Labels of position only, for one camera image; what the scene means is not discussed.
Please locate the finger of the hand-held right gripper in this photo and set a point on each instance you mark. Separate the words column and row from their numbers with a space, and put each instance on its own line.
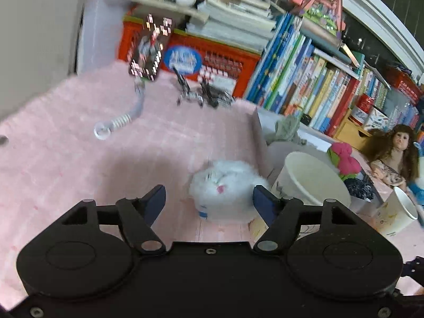
column 413, row 271

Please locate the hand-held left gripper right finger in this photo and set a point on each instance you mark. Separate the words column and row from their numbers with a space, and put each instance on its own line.
column 263, row 202

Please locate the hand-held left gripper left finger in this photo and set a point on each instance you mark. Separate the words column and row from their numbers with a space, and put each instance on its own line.
column 156, row 202

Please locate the white fluffy plush toy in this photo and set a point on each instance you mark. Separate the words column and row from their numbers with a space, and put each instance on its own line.
column 228, row 185

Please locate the grey storage box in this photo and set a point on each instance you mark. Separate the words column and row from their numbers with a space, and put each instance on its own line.
column 261, row 139

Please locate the pink and green plush toy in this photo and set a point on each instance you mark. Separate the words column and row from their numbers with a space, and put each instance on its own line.
column 344, row 160

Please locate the large white paper cup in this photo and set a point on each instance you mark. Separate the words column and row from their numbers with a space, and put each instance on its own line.
column 314, row 179

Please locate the small patterned paper cup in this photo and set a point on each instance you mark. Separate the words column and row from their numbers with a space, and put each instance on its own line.
column 396, row 210

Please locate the grey cloth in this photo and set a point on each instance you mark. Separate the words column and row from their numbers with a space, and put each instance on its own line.
column 286, row 129

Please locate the blue plush toy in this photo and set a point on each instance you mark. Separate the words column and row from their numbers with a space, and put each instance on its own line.
column 419, row 188

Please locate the pink blanket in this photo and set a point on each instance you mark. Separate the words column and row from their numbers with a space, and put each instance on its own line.
column 82, row 145

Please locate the small black box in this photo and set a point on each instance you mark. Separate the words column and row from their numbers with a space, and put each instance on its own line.
column 305, row 120

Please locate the metal cup with dark knit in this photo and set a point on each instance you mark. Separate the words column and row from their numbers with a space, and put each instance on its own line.
column 361, row 190

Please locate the grey gooseneck phone holder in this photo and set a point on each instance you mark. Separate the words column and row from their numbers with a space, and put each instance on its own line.
column 137, row 106

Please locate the small wooden drawer box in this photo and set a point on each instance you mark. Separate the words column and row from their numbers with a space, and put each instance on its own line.
column 351, row 132

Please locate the black model bicycle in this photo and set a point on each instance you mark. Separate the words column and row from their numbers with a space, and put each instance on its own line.
column 205, row 96

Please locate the brown-haired doll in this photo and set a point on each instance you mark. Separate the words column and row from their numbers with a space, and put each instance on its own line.
column 397, row 152

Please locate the row of upright books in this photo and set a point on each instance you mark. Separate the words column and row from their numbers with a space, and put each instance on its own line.
column 298, row 79

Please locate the red can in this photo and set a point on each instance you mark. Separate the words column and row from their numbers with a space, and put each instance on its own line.
column 361, row 111

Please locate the white box with colourful print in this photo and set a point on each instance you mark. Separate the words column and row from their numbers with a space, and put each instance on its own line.
column 376, row 119

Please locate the smartphone in red case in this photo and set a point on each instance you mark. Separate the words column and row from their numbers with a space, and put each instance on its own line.
column 150, row 53

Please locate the red plastic basket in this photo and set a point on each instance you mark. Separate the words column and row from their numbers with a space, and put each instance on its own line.
column 225, row 58

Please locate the white plastic container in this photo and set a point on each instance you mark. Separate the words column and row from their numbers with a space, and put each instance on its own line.
column 99, row 29

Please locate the stack of flat books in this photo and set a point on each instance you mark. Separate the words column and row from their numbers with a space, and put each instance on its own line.
column 232, row 23

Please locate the small red basket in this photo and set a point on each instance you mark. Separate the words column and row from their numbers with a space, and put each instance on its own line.
column 407, row 84

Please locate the pink toy house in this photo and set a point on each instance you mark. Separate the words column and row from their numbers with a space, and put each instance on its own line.
column 318, row 6

